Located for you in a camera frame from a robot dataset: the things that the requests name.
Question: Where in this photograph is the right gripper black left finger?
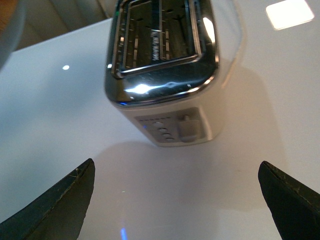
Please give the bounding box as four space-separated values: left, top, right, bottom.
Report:
0 158 95 240

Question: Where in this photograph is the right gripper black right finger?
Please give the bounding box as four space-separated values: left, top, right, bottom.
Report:
258 161 320 240

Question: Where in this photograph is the white chrome two-slot toaster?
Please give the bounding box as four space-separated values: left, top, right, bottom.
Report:
104 0 243 147

